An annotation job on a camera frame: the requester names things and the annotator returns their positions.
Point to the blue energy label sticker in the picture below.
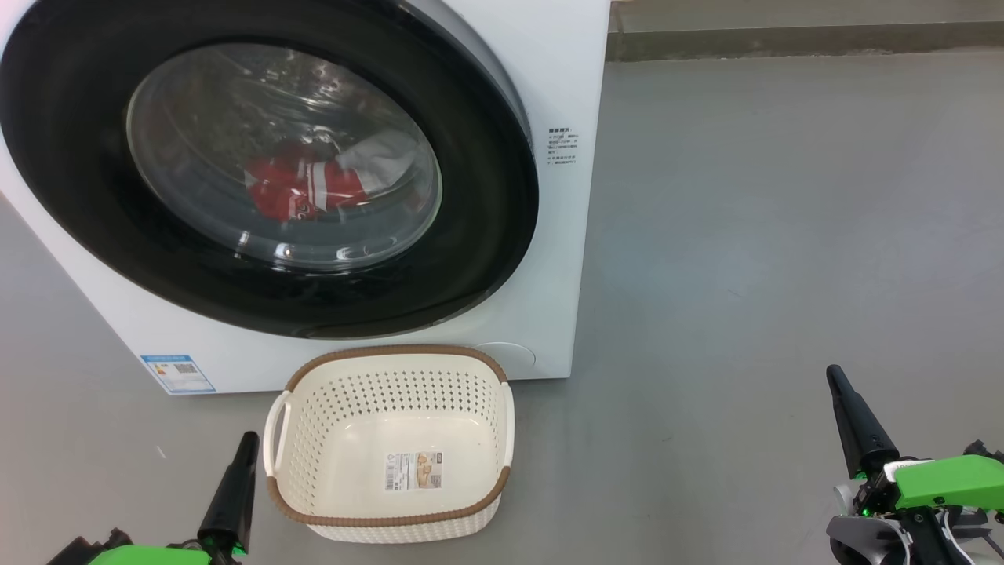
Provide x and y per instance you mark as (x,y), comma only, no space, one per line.
(179,374)

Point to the cream laundry basket brown rim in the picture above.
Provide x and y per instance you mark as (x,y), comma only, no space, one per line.
(408,428)

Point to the black round washer door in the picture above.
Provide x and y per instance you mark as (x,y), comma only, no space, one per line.
(86,212)

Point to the red and white garment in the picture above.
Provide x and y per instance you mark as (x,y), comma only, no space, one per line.
(298,188)

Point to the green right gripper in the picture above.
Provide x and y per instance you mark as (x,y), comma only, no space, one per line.
(949,480)

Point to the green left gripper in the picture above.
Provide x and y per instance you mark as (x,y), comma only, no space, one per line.
(149,555)

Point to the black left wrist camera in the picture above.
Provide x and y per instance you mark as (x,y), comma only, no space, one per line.
(82,551)

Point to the white front-load washing machine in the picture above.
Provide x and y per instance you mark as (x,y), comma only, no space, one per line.
(565,71)

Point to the printed product label sticker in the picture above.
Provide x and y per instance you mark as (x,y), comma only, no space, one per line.
(413,471)

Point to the small printed text label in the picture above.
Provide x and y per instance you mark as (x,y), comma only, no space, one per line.
(562,146)

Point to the round white filter cover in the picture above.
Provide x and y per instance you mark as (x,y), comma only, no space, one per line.
(514,355)

